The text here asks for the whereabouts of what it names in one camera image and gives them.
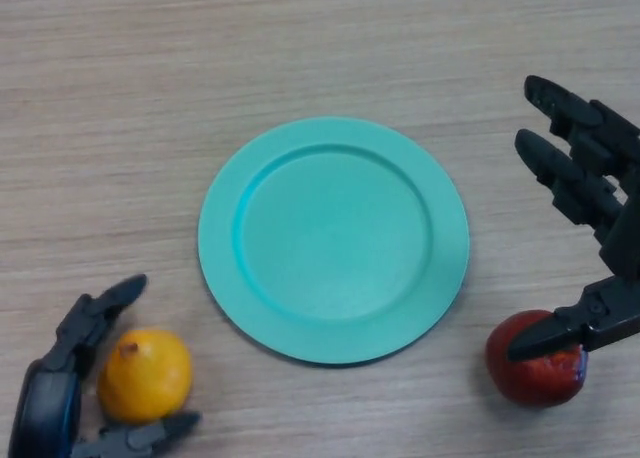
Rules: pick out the yellow pear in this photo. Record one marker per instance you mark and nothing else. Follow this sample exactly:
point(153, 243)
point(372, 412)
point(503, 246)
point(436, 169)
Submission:
point(150, 378)

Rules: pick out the green round plate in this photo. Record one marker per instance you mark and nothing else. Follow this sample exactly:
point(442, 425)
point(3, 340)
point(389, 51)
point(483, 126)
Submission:
point(332, 238)

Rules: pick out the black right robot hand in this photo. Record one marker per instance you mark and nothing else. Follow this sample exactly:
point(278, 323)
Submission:
point(620, 213)

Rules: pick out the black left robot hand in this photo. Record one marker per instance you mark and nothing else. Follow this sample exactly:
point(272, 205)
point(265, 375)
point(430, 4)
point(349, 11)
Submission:
point(45, 408)

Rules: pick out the red apple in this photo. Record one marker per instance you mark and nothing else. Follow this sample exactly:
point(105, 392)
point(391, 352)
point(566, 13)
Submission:
point(535, 385)

